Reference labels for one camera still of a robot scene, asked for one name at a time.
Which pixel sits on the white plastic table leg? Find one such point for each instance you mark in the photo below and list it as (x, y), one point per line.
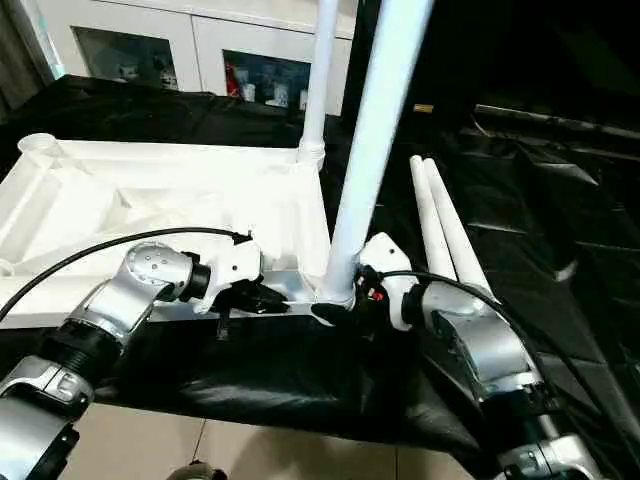
(380, 140)
(460, 235)
(432, 225)
(320, 75)

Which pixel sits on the white plastic table top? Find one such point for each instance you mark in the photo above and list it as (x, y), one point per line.
(150, 190)

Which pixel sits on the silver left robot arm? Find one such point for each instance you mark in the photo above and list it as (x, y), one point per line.
(115, 310)

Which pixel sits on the black plastic mat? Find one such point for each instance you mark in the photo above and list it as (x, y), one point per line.
(300, 370)

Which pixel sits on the small white object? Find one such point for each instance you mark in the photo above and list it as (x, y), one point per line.
(566, 271)

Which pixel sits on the small white jar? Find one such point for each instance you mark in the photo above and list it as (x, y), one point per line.
(248, 92)
(280, 95)
(303, 98)

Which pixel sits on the red package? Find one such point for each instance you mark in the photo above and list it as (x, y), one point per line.
(234, 80)

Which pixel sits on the dark metal rod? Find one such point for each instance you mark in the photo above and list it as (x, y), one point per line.
(555, 120)

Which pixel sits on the white glass-door cabinet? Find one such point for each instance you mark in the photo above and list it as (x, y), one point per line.
(200, 30)

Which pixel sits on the grey curtain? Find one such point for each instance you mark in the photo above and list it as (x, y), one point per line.
(22, 55)

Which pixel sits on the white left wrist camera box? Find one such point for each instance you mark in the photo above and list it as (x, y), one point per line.
(235, 265)

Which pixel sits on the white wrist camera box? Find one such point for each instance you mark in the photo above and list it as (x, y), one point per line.
(385, 260)
(235, 265)

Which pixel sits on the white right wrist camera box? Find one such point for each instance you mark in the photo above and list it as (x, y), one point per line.
(385, 260)

